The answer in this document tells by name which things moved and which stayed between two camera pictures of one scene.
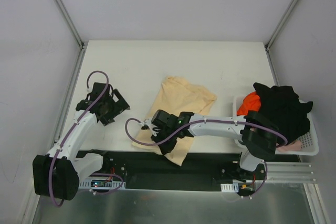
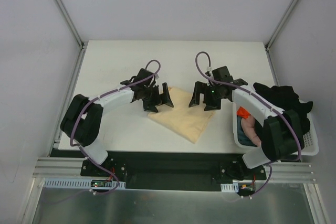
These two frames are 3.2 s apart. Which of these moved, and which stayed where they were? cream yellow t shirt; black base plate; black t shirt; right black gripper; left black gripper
Moved: cream yellow t shirt; left black gripper; right black gripper
Stayed: black base plate; black t shirt
